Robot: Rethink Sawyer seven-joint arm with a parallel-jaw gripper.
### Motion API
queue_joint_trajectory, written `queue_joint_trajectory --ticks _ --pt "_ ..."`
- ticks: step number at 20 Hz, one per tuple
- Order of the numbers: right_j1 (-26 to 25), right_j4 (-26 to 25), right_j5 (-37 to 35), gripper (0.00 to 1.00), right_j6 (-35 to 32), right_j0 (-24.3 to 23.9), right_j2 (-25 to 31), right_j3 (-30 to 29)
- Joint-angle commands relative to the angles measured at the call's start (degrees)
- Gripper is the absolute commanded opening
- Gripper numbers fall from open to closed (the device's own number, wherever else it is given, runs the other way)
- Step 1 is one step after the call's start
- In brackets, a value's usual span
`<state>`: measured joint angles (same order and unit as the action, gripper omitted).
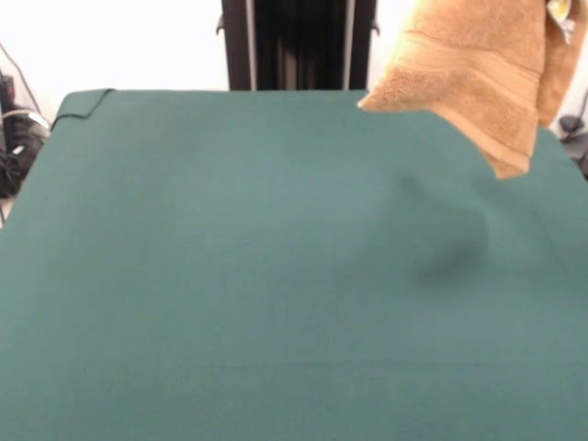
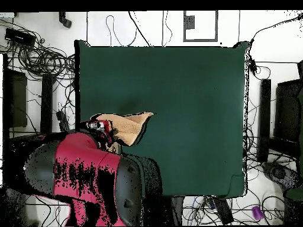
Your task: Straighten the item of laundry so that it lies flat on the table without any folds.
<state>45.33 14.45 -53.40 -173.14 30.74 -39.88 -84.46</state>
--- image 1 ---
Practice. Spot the tan terry towel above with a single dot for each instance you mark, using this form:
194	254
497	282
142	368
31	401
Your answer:
459	69

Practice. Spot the dark green table cloth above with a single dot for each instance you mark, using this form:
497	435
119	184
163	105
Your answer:
184	275

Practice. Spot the black power adapter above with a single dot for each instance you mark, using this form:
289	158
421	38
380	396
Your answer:
570	124

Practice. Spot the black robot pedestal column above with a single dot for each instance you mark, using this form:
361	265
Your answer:
298	46

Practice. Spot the small black wall device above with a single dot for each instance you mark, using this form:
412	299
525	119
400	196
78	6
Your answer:
6	87

